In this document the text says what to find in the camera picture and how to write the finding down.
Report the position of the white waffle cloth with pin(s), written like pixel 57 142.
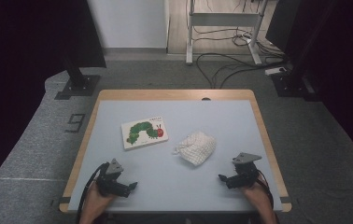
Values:
pixel 196 147

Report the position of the wooden table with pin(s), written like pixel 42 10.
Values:
pixel 165 94

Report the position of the black stand with base plate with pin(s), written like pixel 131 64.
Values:
pixel 289 84
pixel 78 84

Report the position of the white desk frame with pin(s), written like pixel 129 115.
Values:
pixel 224 19

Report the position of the black tape strip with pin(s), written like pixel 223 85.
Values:
pixel 285 200
pixel 65 200

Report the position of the black curtain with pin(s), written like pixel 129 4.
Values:
pixel 345 62
pixel 25 46

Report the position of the caterpillar picture board book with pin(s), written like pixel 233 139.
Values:
pixel 145 133

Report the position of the person's left hand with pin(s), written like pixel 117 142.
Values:
pixel 95 202

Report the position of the person's right hand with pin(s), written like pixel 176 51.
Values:
pixel 258 196

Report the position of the white power strip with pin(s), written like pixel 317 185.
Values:
pixel 275 71

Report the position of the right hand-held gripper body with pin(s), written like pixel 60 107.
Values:
pixel 245 174

